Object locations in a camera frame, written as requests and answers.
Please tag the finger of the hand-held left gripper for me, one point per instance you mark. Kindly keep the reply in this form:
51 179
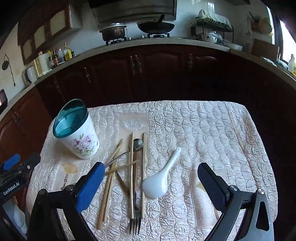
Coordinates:
30 161
11 161

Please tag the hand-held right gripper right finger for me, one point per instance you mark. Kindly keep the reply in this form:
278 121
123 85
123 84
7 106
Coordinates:
212 185

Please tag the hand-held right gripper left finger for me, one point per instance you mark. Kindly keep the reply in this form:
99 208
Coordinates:
90 185

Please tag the metal spoon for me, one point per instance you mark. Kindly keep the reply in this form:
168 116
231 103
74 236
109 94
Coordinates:
138 144
118 157

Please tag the floral white utensil holder cup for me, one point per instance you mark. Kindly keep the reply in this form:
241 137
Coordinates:
85 143

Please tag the metal fork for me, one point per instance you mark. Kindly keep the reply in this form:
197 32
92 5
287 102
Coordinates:
135 220

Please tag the white ceramic spoon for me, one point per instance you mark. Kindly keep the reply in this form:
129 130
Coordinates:
155 185

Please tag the person's left hand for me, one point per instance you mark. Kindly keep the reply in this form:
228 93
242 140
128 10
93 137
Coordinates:
19 217

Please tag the cream quilted tablecloth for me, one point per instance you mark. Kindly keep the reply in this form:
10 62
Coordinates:
185 139

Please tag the yellowish microwave oven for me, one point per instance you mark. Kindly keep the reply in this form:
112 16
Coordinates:
30 75

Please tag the green capped bottle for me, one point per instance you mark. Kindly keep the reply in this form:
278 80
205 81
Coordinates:
50 61

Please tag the dark sauce bottle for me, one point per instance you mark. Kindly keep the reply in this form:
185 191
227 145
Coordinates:
55 59

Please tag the clear glass bottle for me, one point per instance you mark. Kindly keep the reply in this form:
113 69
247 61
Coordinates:
61 56

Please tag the yellow cooking oil bottle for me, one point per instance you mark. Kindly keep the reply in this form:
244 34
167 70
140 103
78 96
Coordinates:
67 54

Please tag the dark wood base cabinets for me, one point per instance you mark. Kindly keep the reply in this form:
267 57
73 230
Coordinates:
161 74

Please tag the white bowl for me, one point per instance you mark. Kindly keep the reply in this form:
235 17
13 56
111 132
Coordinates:
233 46

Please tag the wooden cutting board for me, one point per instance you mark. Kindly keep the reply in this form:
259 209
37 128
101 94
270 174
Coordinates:
263 49

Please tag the white plastic bottle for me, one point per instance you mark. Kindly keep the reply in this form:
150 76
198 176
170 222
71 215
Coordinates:
291 63

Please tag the floral ceramic bowl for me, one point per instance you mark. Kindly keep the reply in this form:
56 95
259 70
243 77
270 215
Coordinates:
209 38

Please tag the cooking pot with lid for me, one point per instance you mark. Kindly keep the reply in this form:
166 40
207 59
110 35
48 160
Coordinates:
113 33

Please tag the stone kitchen countertop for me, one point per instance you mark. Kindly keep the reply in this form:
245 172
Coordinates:
161 41

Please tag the gas stove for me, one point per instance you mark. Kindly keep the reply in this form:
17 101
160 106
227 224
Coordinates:
159 36

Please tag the kitchen window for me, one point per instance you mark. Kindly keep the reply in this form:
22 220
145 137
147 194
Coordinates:
288 37

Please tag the white cloth over dish rack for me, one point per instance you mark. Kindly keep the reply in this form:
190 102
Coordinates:
215 17

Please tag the black wok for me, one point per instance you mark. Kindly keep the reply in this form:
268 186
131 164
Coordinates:
155 27

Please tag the round woven trivet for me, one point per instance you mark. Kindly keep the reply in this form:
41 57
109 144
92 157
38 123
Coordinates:
266 25

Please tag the steel range hood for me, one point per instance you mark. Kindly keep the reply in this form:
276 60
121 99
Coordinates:
131 11

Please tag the wall cabinet with frosted doors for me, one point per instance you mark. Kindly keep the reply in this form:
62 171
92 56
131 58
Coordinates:
46 30

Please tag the wall chopstick holder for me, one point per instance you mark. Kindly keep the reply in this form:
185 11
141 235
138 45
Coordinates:
255 25

